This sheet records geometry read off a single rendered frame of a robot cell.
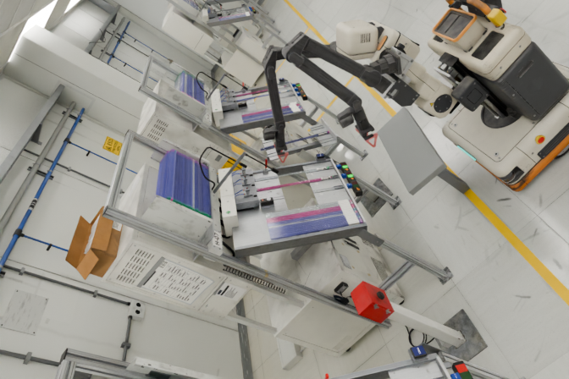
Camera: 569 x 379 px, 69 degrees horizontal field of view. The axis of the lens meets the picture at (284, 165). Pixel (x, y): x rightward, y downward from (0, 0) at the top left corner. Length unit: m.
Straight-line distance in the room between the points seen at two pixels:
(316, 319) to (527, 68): 1.80
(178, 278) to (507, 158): 1.86
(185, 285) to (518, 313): 1.72
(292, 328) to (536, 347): 1.30
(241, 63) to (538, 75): 5.23
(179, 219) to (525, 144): 1.84
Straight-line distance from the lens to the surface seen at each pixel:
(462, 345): 2.62
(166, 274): 2.26
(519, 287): 2.55
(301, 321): 2.71
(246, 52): 6.87
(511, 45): 2.23
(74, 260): 2.32
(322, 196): 2.47
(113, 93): 5.40
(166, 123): 3.38
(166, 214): 2.15
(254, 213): 2.39
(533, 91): 2.42
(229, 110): 3.68
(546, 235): 2.58
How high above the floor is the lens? 2.20
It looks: 27 degrees down
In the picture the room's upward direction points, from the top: 60 degrees counter-clockwise
